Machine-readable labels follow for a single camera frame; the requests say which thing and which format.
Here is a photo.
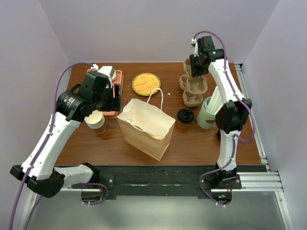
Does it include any aluminium rail frame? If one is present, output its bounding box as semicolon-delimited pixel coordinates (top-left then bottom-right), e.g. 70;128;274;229
18;62;295;230

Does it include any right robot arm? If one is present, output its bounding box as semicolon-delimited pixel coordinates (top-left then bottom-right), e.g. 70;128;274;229
190;49;252;188

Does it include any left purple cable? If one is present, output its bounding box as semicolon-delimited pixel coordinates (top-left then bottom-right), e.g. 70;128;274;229
8;62;109;230

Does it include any small patterned dish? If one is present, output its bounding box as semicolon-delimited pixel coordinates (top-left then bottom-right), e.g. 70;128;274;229
111;70;117;81

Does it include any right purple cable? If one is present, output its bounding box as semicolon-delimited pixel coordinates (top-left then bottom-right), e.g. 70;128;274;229
193;30;256;206

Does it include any green straw holder cup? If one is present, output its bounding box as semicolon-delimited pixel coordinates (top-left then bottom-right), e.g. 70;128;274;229
197;97;220;129

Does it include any brown paper bag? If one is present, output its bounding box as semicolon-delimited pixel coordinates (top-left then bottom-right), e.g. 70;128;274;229
117;94;176;161

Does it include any yellow woven coaster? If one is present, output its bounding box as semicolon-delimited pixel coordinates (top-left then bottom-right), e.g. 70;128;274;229
131;73;161;96

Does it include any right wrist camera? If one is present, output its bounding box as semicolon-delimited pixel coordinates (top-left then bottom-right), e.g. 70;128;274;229
191;36;215;57

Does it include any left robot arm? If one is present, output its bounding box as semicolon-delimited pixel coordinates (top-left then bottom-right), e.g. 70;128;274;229
10;66;122;198

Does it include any pink rectangular tray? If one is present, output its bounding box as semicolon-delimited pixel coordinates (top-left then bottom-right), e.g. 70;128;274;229
87;69;124;120

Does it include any single cardboard cup carrier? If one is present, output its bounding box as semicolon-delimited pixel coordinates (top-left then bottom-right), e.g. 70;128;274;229
183;58;208;94

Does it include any stack of black lids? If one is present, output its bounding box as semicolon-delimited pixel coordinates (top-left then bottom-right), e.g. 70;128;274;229
217;130;221;141

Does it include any purple cable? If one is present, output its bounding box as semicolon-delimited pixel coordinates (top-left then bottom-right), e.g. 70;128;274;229
193;30;256;206
8;62;109;230

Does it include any black coffee cup lid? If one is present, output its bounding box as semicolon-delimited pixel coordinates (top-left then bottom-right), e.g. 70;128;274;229
177;108;195;125

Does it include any stack of paper cups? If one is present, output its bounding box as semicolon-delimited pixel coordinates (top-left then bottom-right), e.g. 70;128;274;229
84;110;106;134

